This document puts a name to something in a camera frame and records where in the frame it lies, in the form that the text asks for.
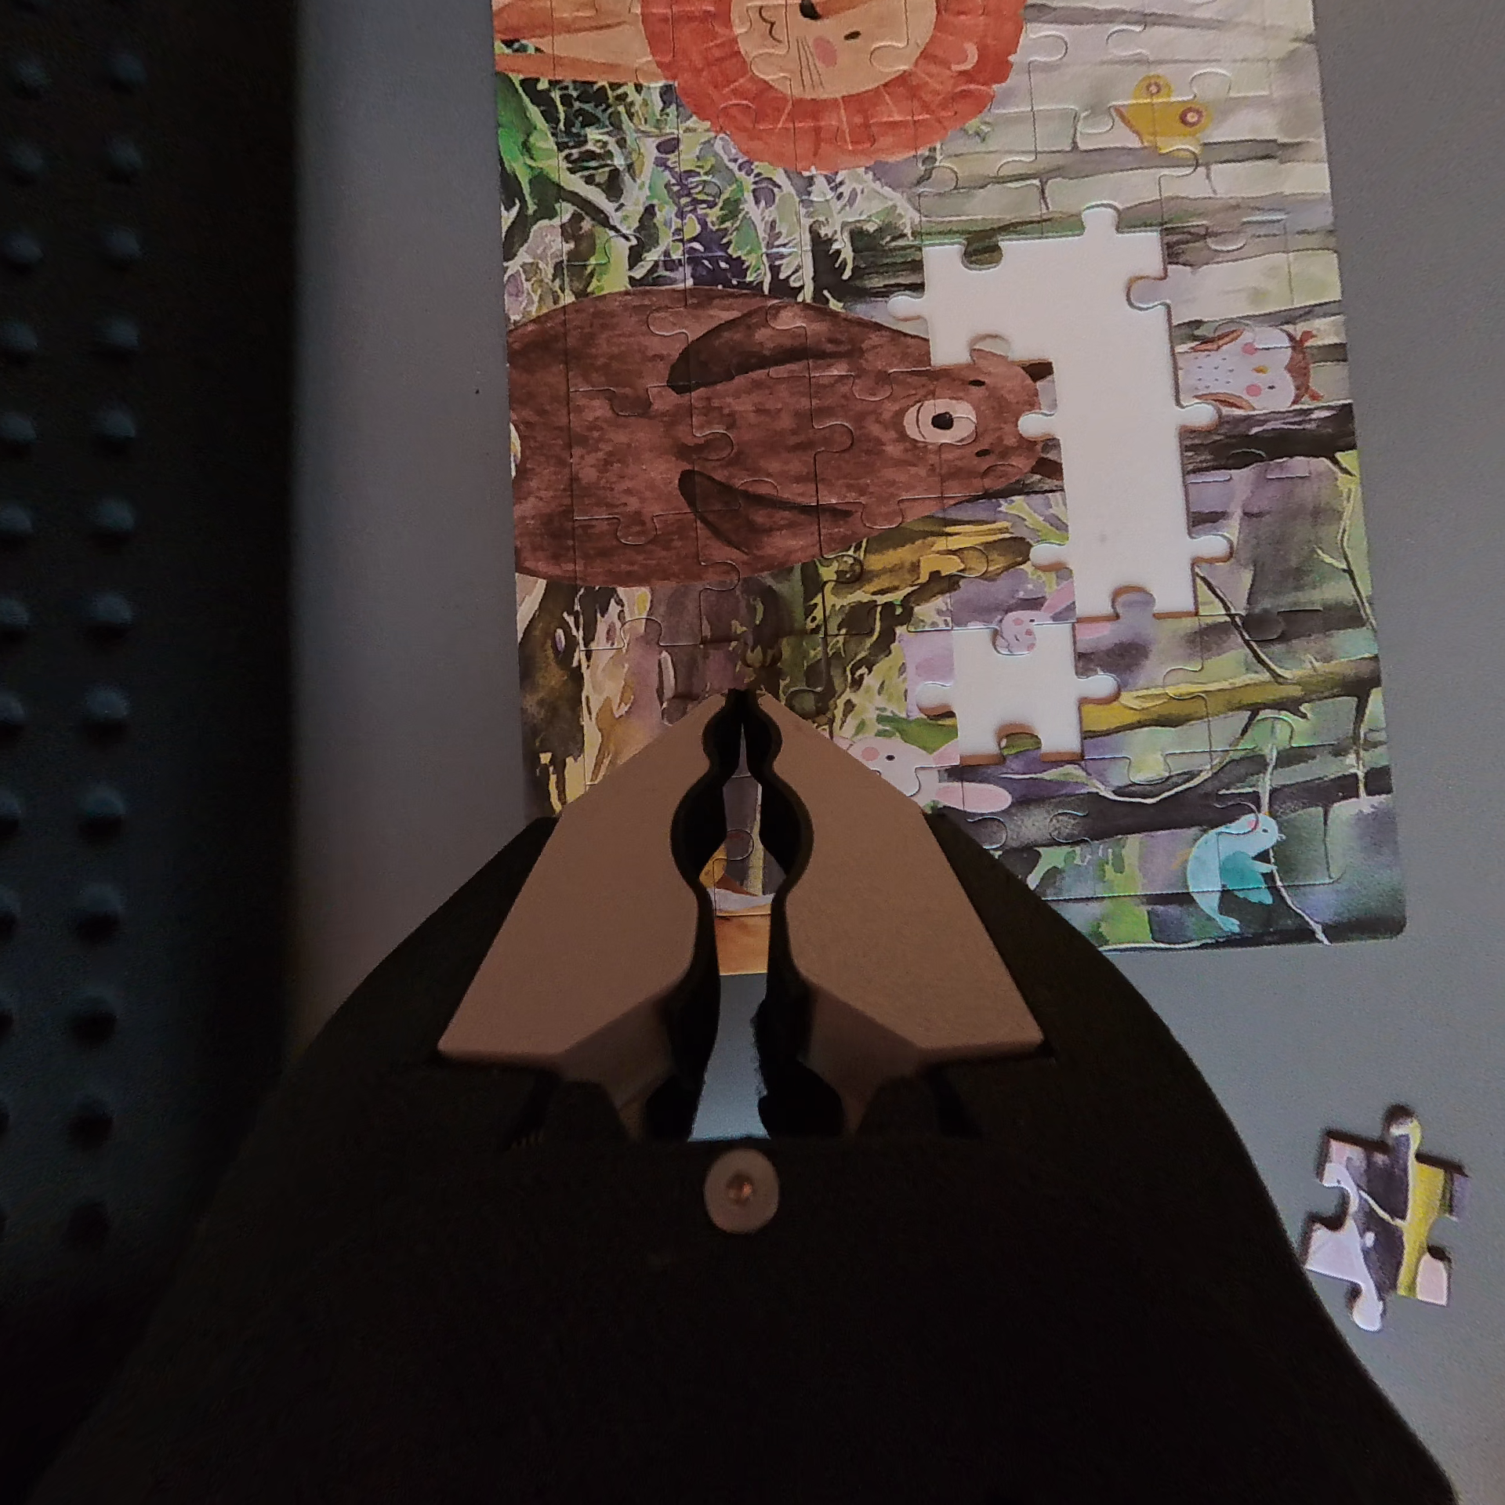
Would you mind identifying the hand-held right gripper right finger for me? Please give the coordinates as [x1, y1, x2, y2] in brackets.
[747, 690, 1046, 1140]

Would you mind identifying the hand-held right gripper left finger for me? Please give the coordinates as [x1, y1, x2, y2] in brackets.
[437, 692, 745, 1140]

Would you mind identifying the animal jigsaw puzzle board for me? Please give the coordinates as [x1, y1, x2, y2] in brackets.
[491, 0, 1408, 980]

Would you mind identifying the purple yellow jigsaw piece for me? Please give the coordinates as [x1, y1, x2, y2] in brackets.
[1299, 1106, 1467, 1333]

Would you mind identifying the grey desk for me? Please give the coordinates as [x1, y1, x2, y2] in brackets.
[281, 0, 1505, 1505]

